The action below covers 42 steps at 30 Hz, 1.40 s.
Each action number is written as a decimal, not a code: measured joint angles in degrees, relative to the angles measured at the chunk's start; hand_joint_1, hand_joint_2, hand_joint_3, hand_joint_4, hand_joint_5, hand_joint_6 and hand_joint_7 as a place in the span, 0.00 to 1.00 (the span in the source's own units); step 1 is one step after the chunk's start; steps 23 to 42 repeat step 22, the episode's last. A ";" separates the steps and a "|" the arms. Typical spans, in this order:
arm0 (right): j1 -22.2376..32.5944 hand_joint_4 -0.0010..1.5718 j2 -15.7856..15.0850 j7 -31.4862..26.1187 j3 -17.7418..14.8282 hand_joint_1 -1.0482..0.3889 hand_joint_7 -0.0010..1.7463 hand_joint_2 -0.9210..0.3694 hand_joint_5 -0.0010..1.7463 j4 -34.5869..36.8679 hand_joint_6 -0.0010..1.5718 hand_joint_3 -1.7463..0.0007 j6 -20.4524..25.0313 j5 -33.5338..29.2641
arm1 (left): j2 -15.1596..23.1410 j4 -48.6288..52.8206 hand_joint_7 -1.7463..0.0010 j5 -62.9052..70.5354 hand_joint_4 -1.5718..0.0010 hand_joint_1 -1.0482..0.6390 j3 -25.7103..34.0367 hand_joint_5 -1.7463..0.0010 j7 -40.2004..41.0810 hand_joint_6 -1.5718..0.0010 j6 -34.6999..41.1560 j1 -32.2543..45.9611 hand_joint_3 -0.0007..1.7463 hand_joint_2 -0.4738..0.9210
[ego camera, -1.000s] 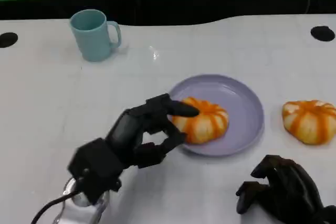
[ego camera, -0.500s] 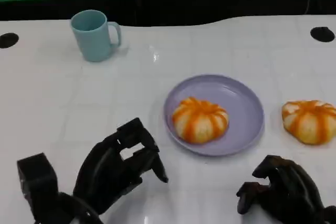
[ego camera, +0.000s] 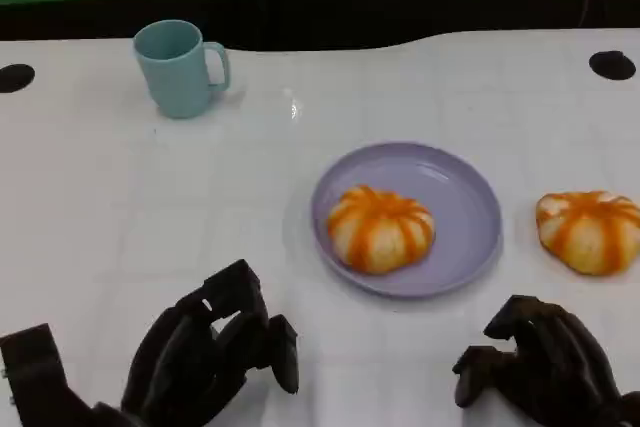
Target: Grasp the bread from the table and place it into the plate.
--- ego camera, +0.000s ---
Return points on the lilac plate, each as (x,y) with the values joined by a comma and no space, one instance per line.
(465,207)

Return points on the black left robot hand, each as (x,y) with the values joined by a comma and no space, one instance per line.
(190,367)

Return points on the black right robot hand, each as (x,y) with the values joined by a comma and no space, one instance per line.
(560,377)

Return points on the black table grommet hole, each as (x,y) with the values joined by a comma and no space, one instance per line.
(612,65)
(15,78)

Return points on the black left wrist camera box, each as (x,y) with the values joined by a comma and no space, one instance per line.
(32,372)

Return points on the orange white toy bread roll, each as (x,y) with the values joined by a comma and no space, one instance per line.
(587,237)
(380,232)

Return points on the pale green mug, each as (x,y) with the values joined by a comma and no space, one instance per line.
(174,82)

